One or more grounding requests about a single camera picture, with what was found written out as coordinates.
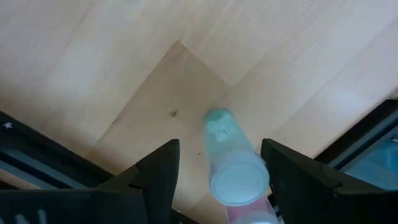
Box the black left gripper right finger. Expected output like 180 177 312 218
260 138 398 224

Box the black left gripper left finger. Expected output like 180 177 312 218
0 138 181 224

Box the pink medicine bottle white cap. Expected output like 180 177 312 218
224 195 280 224

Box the clear green plastic cup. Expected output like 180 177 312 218
202 108 271 207

